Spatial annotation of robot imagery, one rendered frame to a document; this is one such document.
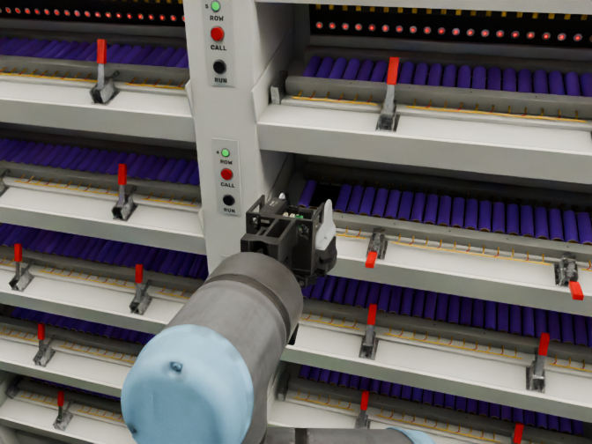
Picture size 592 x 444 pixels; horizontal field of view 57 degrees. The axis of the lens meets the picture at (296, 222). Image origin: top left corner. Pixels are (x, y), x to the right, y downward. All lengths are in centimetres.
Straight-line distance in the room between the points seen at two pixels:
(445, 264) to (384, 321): 19
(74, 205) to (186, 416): 70
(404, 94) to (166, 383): 54
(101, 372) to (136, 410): 87
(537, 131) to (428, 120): 14
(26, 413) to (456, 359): 103
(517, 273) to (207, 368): 57
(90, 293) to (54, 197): 21
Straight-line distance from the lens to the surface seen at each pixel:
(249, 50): 75
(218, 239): 89
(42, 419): 151
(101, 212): 100
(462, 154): 74
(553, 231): 90
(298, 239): 55
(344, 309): 98
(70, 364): 131
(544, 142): 76
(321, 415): 112
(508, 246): 86
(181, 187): 96
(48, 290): 120
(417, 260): 84
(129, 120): 87
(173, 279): 108
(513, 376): 98
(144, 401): 40
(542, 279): 85
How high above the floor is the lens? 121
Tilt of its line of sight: 29 degrees down
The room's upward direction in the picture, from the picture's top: straight up
